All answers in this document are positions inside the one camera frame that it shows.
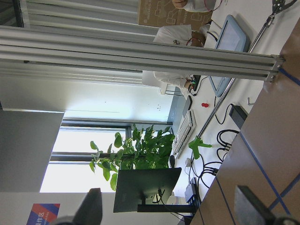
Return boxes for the aluminium frame post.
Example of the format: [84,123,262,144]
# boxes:
[0,26,283,81]

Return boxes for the cardboard box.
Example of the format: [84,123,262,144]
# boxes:
[137,0,212,30]

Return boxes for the green potted plant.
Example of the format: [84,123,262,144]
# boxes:
[89,126,175,191]

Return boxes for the blue teach pendant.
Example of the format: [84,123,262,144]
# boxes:
[209,15,250,97]

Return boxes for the black monitor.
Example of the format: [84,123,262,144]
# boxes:
[113,168,196,213]

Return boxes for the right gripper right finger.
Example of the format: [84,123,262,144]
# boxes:
[234,185,299,225]

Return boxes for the white keyboard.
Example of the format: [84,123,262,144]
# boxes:
[172,110,196,159]

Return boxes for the black power adapter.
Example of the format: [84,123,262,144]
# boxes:
[229,105,248,129]

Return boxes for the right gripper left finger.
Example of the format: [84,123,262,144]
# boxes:
[52,188,103,225]

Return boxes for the green handled reacher grabber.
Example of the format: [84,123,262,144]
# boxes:
[188,0,298,160]

